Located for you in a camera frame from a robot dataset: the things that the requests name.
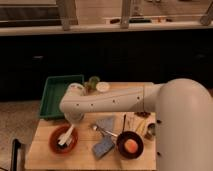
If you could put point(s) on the white handled black brush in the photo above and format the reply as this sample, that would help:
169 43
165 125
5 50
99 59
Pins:
65 138

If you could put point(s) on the red bowl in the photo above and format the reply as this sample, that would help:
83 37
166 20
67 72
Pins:
54 139

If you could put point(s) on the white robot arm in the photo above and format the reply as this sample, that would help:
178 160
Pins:
184 115

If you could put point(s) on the white round lid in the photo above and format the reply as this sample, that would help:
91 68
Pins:
102 87

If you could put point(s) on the green cup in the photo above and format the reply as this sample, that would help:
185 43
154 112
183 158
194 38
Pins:
90 85

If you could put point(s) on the blue cloth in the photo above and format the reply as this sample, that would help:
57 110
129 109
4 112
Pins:
106 143

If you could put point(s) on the metal spoon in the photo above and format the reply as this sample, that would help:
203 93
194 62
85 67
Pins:
104 130

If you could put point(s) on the brown pine cone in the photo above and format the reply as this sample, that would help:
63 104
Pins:
143 114

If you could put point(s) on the green plastic tray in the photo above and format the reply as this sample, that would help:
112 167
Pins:
54 89

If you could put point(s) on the yellow wooden stick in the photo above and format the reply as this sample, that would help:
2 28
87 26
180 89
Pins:
140 128

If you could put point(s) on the metal can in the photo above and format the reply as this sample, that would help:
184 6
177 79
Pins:
150 133

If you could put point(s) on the black frying pan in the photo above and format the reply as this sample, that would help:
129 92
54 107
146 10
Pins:
123 137

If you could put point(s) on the orange ball in pan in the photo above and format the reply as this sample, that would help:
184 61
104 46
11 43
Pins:
131 146

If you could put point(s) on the black chair frame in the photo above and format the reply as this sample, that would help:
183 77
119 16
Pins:
17 156

